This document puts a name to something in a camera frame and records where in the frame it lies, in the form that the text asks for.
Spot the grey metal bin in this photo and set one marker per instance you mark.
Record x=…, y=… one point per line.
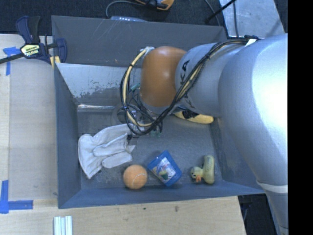
x=185, y=146

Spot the white work glove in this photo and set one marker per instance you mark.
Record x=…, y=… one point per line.
x=97, y=148

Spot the blue plastic packet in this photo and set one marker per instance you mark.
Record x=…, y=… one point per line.
x=165, y=169

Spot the yellow banana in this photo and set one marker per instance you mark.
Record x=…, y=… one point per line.
x=203, y=119

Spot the orange tennis ball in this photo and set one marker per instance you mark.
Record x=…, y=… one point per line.
x=135, y=177

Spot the yellow toy duck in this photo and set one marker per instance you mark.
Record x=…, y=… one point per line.
x=206, y=171

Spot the pale wood flat board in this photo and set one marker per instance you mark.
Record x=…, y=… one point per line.
x=31, y=131

